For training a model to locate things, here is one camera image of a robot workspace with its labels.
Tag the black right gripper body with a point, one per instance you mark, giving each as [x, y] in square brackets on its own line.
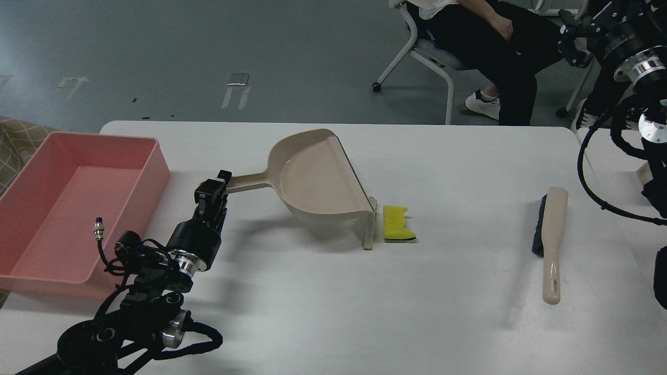
[630, 41]

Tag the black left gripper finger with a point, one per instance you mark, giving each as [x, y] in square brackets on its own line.
[225, 177]
[208, 196]

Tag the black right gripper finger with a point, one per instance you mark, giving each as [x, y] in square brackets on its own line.
[572, 43]

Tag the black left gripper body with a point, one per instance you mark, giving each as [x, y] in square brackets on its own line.
[199, 238]

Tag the beige plastic dustpan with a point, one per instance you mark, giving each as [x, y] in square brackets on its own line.
[311, 173]

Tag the toast bread slice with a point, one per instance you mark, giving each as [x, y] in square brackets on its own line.
[370, 224]

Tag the yellow sponge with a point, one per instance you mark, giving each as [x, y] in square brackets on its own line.
[394, 222]

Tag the beige hand brush black bristles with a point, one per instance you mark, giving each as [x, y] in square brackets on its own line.
[549, 233]

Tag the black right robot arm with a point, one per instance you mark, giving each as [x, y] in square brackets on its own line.
[637, 127]

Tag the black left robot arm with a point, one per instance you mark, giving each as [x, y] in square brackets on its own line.
[143, 319]

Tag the pink plastic bin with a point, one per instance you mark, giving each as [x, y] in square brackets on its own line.
[49, 210]

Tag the seated person black trousers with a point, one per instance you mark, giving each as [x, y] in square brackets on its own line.
[506, 43]

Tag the beige stone block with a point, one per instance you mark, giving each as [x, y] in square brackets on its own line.
[644, 173]

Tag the white office chair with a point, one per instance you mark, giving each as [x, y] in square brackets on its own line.
[425, 51]

